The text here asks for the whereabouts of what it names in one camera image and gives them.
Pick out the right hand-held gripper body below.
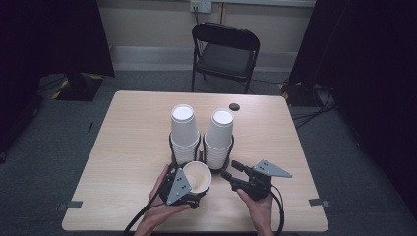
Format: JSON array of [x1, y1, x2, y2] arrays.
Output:
[[243, 158, 293, 202]]

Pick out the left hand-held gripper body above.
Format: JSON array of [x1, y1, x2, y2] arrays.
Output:
[[158, 162, 202, 210]]

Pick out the single white paper cup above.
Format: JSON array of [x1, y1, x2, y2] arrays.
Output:
[[182, 160, 213, 196]]

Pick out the stack of white paper cups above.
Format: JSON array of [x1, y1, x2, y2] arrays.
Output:
[[203, 108, 235, 171], [169, 103, 202, 165]]

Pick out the black double cup holder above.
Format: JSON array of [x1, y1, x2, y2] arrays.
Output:
[[168, 131, 236, 174]]

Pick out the person's right hand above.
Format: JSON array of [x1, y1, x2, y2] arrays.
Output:
[[236, 189, 275, 236]]

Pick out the person's left hand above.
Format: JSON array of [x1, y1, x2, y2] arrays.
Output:
[[133, 163, 193, 236]]

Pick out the grey tape strip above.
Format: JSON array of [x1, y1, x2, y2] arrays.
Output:
[[57, 200, 84, 211], [308, 198, 331, 209]]

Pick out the black stand base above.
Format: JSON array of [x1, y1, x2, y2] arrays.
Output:
[[279, 81, 329, 108], [51, 72, 105, 102]]

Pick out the black folding chair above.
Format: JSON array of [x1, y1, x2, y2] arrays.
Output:
[[191, 22, 262, 95]]

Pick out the black curtain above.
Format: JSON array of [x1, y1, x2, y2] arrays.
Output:
[[289, 0, 417, 219], [0, 0, 116, 155]]

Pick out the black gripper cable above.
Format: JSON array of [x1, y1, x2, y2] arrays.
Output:
[[122, 196, 165, 236], [269, 184, 286, 236]]

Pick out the black floor cables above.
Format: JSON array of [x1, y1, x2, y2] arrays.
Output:
[[290, 84, 338, 130]]

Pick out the black socket cable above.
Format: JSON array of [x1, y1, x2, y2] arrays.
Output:
[[193, 5, 202, 28]]

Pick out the white wall socket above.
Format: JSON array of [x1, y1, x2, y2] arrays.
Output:
[[189, 0, 213, 15]]

